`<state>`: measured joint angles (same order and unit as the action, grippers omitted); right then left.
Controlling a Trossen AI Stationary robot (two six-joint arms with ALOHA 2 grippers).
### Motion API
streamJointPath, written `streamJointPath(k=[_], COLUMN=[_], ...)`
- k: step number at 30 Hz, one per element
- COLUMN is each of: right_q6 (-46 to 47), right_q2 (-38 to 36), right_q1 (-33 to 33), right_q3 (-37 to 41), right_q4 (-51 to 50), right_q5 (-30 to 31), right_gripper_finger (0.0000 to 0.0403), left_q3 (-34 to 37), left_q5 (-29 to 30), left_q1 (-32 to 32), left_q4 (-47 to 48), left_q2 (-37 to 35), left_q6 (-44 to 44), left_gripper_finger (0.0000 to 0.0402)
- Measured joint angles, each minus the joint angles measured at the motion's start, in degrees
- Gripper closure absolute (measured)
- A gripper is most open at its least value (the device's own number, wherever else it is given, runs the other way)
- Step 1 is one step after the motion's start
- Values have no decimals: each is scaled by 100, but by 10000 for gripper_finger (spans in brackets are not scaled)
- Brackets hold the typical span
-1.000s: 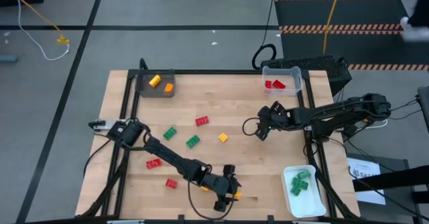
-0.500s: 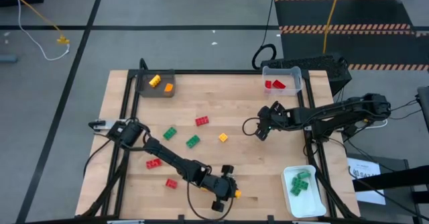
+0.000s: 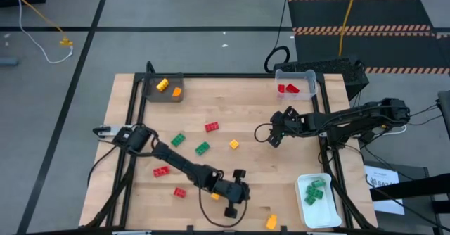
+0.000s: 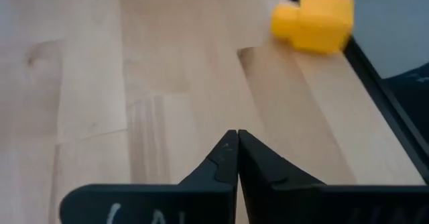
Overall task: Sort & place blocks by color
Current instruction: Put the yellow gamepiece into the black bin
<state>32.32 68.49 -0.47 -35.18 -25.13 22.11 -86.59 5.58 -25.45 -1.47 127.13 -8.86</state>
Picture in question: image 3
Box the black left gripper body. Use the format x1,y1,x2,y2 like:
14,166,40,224
210,176,237,208

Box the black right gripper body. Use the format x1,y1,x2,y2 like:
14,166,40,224
281,112,310,138

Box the yellow rounded-top block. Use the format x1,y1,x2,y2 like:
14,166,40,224
265,214,278,231

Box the clear plastic bin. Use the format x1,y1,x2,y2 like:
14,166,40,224
274,68,319,101

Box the black speckled box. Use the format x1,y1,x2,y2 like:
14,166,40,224
273,56,370,102

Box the white plastic tray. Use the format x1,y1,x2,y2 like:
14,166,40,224
294,172,343,229

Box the white paper sign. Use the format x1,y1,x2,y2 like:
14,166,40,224
364,164,406,216

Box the black hazard-striped floor mat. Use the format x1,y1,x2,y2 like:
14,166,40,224
288,0,450,75

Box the grey translucent bin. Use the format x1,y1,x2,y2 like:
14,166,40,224
141,72,186,104

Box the grey side cabinet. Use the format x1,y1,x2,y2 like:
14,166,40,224
361,160,450,235

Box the black bar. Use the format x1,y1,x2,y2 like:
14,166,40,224
368,173,450,203

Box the grey chair edge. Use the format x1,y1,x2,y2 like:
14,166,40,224
437,89,450,141

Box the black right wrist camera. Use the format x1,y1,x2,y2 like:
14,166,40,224
269,110,286,133

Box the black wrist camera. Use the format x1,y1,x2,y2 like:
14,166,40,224
269,110,286,133
234,182,252,205

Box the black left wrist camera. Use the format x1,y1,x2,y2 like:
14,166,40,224
234,182,252,205

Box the black right camera cable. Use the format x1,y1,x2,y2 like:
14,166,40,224
254,122,276,144

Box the black camera cable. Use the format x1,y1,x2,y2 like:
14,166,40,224
198,187,248,228
254,122,276,144

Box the black left camera cable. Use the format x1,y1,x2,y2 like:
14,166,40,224
198,187,248,228

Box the black hanging cable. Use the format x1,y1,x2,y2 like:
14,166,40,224
263,0,293,74

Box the black aluminium table frame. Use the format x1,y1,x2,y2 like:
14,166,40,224
84,72,379,235

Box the white power cable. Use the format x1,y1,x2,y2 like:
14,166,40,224
372,124,408,137

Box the yellow hanging cable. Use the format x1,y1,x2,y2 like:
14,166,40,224
337,0,361,58

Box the silver left mount plate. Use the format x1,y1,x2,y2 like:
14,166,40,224
93,125,124,138

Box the white floor cable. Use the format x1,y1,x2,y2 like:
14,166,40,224
9,0,75,65

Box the yellow floor cable with plug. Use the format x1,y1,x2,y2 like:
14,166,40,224
0,0,74,48

